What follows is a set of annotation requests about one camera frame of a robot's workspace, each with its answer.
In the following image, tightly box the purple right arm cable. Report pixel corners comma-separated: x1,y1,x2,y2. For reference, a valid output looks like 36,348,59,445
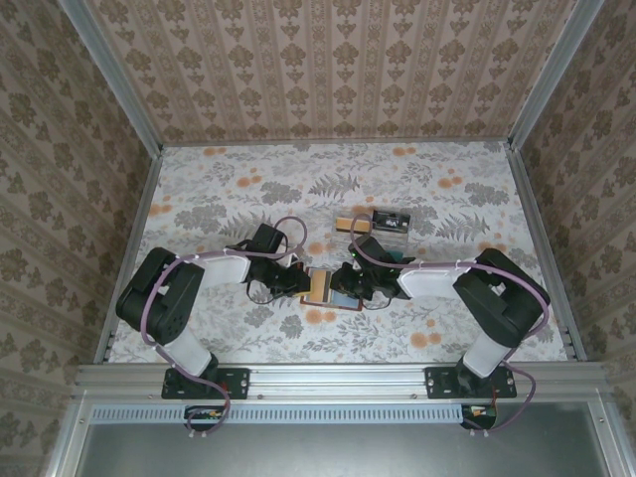
349,214,551,438

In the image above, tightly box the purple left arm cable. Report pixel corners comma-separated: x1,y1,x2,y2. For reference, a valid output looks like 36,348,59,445
141,216,309,441

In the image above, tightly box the aluminium corner post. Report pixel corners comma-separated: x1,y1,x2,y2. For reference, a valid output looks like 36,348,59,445
506,0,605,150
58,0,165,156

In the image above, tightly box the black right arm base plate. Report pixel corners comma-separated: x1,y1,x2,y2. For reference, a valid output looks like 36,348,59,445
424,365,519,401

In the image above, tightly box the grey slotted cable duct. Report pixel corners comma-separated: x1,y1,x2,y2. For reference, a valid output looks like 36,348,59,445
91,402,471,424

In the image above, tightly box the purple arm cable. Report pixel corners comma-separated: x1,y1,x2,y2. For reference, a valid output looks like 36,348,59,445
349,214,551,438
141,216,309,441

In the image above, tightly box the aluminium side rail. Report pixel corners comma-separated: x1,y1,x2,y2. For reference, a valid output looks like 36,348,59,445
92,146,165,365
504,143,588,362

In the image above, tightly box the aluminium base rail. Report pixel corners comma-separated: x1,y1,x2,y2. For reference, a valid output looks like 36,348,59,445
74,361,610,398

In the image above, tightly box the grey metal sheet panel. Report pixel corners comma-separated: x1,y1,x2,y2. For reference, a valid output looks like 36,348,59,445
74,421,610,477

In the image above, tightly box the black connector bracket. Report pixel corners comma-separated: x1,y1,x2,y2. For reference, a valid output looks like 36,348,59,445
184,404,226,432
459,402,499,431

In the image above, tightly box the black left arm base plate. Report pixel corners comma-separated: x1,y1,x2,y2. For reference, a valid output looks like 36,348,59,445
161,366,250,401

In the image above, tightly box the clear acrylic card organizer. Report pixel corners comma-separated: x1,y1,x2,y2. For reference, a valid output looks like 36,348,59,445
332,208,413,264

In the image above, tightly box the thin aluminium wall rail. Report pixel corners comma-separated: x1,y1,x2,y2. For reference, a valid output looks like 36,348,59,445
161,140,511,148

